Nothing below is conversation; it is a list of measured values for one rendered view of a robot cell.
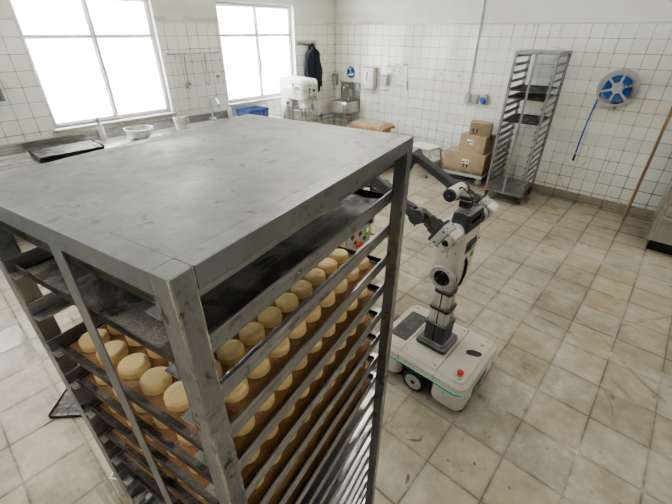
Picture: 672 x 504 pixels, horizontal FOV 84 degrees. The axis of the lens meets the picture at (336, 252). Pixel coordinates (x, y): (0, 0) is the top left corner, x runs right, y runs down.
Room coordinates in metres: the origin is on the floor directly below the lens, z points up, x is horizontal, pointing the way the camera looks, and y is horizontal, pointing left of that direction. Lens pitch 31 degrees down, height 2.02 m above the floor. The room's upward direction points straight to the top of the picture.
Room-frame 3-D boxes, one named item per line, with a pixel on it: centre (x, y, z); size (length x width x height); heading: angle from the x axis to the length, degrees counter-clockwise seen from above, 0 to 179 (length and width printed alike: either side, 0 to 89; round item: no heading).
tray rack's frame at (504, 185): (4.98, -2.45, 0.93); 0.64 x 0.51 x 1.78; 141
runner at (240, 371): (0.58, 0.03, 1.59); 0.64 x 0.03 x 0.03; 149
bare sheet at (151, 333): (0.67, 0.20, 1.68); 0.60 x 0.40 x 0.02; 149
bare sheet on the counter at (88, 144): (3.95, 2.87, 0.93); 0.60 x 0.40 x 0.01; 139
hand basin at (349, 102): (7.30, -0.21, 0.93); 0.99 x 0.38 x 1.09; 48
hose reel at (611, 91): (4.72, -3.29, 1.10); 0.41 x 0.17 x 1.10; 48
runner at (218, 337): (0.58, 0.03, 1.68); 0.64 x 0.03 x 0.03; 149
